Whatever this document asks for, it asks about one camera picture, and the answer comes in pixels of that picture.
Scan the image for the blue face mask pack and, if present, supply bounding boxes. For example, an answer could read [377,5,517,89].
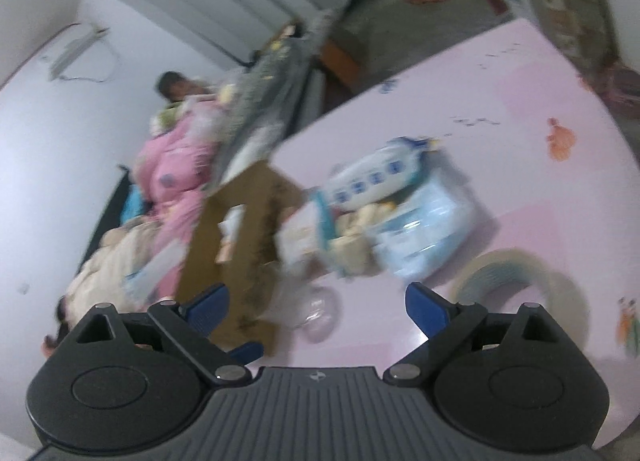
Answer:
[368,172,478,281]

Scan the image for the cream cloth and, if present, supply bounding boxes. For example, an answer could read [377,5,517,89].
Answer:
[329,201,397,277]

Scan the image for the cotton swab bag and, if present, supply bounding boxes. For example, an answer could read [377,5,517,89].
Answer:
[274,189,336,268]

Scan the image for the wet wipes pack blue dots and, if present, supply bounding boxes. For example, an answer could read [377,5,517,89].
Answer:
[320,137,437,212]

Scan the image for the orange striped towel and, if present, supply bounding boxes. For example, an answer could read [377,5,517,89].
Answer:
[216,204,245,264]

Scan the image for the clear plastic package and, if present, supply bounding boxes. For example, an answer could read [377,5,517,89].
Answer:
[122,239,186,307]

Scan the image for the brown cardboard box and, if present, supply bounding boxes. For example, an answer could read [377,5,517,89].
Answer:
[176,161,304,356]

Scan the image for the cream plush bundle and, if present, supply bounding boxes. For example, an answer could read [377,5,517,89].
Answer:
[64,216,160,329]

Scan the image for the clear drinking glass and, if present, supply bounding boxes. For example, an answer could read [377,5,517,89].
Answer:
[260,266,342,343]

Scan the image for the clear packing tape roll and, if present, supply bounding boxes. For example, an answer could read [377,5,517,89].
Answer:
[450,249,590,347]

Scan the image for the pink floral blanket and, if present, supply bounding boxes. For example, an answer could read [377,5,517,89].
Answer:
[131,100,227,302]

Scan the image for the grey green quilt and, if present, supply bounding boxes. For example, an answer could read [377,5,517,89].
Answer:
[208,10,337,192]

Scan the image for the child with dark hair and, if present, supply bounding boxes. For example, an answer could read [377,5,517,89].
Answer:
[155,71,207,104]

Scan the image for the orange wooden stool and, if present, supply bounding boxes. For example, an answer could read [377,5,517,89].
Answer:
[320,26,367,94]

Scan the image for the white air conditioner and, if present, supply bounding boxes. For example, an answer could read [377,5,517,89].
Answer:
[37,24,111,83]

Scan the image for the patterned tile cabinet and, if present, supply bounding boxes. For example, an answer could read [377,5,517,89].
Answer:
[533,0,617,74]

